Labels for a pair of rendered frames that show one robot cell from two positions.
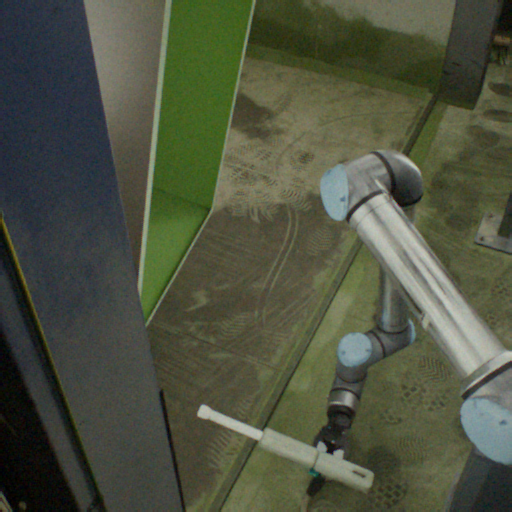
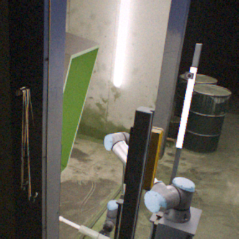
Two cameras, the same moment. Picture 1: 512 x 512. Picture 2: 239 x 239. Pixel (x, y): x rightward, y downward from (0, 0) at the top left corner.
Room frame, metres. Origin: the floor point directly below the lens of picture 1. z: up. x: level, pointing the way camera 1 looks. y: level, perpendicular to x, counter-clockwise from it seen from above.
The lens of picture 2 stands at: (-1.04, 0.05, 2.02)
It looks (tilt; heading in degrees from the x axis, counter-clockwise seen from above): 26 degrees down; 358
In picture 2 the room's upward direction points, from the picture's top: 4 degrees clockwise
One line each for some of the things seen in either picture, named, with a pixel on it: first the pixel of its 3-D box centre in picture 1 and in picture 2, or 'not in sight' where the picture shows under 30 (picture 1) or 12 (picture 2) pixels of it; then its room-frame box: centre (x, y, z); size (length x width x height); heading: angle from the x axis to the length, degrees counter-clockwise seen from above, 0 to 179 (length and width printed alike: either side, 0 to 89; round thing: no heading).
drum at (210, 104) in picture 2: not in sight; (203, 119); (3.43, -1.76, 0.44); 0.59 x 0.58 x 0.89; 168
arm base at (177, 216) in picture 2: not in sight; (178, 208); (0.85, -0.68, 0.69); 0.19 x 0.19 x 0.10
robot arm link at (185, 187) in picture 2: not in sight; (180, 192); (0.84, -0.67, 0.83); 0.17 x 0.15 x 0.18; 119
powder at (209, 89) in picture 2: not in sight; (209, 90); (3.44, -1.77, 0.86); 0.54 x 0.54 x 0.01
